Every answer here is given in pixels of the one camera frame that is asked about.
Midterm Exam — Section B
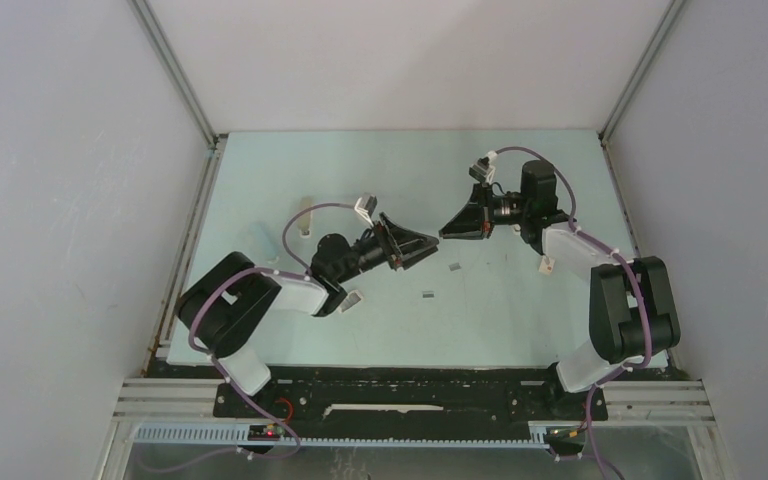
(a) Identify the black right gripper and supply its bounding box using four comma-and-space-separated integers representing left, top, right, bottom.
440, 183, 530, 241

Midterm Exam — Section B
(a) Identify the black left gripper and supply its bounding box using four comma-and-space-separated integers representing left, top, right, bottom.
334, 212, 437, 284

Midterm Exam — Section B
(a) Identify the staple box tray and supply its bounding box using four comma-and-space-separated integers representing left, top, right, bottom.
338, 290, 364, 313

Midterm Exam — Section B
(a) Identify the beige stapler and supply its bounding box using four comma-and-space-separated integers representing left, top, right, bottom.
296, 196, 314, 238

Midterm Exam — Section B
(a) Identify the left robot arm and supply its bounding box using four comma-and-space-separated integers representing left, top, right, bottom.
175, 214, 439, 417

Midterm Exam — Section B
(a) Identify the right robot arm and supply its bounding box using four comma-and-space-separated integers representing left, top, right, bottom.
439, 154, 680, 418

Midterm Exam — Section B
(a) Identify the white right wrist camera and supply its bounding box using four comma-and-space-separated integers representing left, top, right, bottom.
468, 151, 498, 185

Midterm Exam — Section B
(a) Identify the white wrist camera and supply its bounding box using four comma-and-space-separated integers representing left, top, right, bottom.
353, 193, 378, 226
468, 151, 498, 185

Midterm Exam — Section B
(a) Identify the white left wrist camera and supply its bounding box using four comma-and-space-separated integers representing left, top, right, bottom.
353, 193, 378, 226

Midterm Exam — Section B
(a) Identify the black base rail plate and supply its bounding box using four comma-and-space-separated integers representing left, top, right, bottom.
213, 364, 609, 440

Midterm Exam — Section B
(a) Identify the aluminium frame rail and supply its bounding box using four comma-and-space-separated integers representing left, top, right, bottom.
126, 0, 220, 148

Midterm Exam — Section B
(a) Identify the grey cable duct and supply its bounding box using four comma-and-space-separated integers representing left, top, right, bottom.
131, 422, 548, 449

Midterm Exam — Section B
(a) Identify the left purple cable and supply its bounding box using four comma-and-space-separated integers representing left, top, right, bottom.
187, 202, 359, 475

